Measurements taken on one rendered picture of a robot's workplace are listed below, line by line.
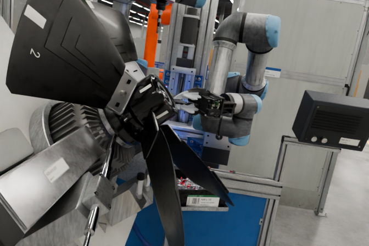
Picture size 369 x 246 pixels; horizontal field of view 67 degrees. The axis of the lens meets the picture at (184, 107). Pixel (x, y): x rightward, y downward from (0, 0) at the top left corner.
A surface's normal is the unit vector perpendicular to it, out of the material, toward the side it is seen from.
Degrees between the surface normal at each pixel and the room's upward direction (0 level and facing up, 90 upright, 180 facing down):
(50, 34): 80
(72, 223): 102
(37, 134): 66
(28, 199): 50
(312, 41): 90
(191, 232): 90
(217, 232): 90
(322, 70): 90
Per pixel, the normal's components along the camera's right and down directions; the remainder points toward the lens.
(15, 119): 0.85, -0.51
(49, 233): 0.10, 0.41
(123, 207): -0.12, 0.07
